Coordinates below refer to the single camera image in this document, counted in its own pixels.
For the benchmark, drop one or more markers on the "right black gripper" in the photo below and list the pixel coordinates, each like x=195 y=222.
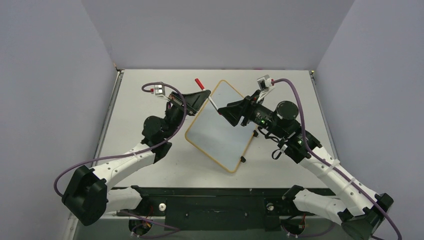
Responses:
x=247 y=110

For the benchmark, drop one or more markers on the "left aluminium rail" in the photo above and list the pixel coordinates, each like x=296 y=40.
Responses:
x=110 y=108

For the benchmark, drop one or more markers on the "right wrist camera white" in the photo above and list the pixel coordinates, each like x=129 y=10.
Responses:
x=266 y=86

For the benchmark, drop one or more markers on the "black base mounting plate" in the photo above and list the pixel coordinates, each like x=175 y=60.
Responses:
x=216 y=209

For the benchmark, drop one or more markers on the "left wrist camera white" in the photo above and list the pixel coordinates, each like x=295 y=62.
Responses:
x=158 y=89

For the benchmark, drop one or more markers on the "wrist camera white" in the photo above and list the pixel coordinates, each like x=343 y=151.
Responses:
x=266 y=86
x=158 y=89

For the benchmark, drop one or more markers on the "red marker cap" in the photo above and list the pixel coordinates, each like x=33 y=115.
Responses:
x=199 y=83

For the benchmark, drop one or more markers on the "right aluminium rail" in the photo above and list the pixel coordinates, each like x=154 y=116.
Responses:
x=328 y=130

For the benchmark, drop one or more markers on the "yellow framed whiteboard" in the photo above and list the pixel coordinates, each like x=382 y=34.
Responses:
x=218 y=139

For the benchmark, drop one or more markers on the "white red whiteboard marker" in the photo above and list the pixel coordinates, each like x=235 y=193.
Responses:
x=214 y=105

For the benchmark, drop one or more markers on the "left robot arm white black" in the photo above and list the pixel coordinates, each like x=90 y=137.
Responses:
x=91 y=191

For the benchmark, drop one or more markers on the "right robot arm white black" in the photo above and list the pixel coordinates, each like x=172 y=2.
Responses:
x=356 y=208

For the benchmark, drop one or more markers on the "aluminium rail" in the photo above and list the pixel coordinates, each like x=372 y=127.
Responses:
x=328 y=130
x=110 y=108

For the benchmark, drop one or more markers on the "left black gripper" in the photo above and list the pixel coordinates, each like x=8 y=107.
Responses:
x=195 y=101

